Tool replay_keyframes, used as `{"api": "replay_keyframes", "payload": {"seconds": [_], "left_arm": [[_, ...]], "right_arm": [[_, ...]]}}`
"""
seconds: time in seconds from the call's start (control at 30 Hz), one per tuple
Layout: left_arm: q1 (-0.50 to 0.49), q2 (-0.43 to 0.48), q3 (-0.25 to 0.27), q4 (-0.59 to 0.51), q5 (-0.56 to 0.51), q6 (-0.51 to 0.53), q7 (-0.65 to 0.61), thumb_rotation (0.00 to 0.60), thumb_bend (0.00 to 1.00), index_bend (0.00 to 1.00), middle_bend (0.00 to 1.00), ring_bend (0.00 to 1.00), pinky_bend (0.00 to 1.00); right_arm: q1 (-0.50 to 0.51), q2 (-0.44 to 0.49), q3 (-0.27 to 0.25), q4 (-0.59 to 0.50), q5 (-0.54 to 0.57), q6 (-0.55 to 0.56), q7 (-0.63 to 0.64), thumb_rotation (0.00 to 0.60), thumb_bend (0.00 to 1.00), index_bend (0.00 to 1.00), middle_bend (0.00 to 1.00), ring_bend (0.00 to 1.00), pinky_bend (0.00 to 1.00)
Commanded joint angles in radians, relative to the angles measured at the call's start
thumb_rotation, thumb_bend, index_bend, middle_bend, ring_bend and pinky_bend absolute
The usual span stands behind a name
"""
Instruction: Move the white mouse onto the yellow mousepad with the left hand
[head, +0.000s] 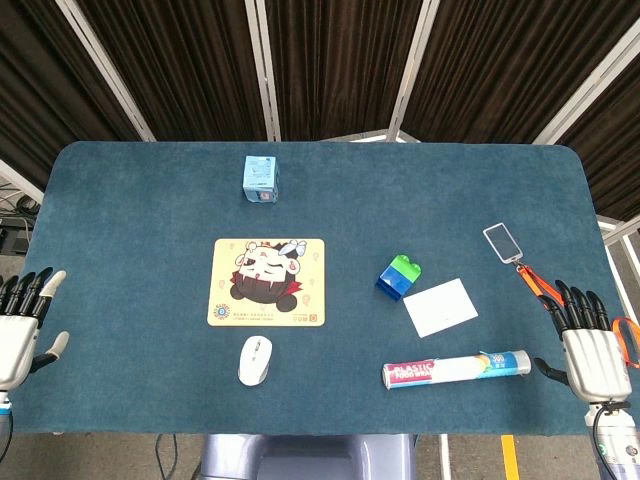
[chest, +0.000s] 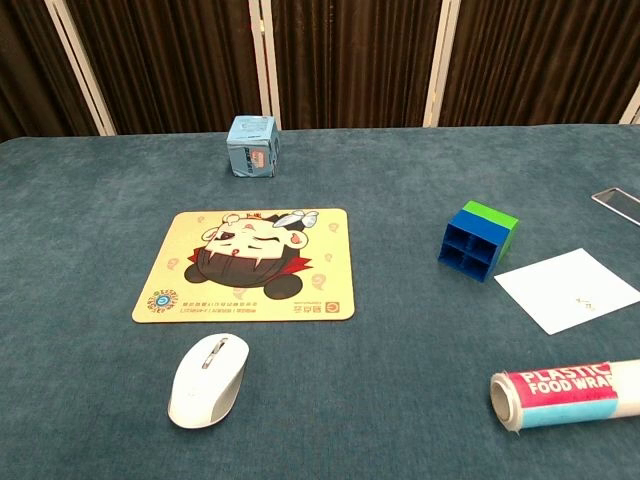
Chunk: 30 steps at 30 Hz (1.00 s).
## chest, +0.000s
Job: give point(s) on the yellow cartoon mouse pad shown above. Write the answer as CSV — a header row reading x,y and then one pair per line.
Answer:
x,y
310,260

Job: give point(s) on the blue green compartment box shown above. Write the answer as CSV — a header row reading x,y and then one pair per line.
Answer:
x,y
475,240

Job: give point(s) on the dark folding screen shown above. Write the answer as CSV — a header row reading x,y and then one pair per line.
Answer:
x,y
350,60

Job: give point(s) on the white paper sheet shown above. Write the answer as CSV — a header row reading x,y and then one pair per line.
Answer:
x,y
565,290

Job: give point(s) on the clear glass slide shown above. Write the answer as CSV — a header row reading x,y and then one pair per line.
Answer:
x,y
617,202

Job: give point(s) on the white computer mouse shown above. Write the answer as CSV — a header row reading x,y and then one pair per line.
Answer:
x,y
205,385

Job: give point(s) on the teal table cloth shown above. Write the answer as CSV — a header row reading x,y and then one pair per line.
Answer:
x,y
400,375

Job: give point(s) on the plastic food wrap roll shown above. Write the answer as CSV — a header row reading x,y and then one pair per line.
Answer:
x,y
560,395

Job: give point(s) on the light blue tissue box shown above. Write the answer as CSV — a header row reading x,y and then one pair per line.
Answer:
x,y
250,150

